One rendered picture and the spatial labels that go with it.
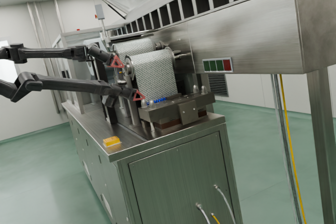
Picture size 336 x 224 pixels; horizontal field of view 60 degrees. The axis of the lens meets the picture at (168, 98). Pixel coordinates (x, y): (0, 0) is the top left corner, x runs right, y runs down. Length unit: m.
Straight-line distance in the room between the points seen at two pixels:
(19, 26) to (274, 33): 6.44
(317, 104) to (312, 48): 0.28
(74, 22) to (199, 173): 6.06
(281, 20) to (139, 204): 1.04
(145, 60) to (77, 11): 5.73
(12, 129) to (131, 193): 5.92
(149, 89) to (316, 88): 0.86
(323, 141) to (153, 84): 0.90
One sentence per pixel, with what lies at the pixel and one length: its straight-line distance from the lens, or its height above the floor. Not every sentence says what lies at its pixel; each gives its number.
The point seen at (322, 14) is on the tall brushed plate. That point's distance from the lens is 1.20.
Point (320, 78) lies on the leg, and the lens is 1.30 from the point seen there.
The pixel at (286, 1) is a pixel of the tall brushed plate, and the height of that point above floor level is 1.39.
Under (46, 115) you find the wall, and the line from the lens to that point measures 7.20.
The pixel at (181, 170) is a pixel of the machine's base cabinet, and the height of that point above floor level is 0.69.
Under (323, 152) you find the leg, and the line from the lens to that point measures 1.39.
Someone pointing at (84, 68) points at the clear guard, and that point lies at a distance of 2.63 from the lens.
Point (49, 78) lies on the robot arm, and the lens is 1.43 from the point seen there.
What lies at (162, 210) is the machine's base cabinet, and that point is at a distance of 1.59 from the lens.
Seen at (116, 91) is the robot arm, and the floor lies 1.15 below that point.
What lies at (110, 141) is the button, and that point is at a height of 0.92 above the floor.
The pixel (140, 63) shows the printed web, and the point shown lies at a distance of 1.66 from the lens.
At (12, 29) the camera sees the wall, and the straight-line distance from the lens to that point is 7.20.
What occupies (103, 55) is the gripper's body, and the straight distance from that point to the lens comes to 1.64.
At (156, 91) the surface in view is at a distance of 1.69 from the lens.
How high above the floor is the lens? 1.33
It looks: 10 degrees down
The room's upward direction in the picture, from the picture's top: 12 degrees counter-clockwise
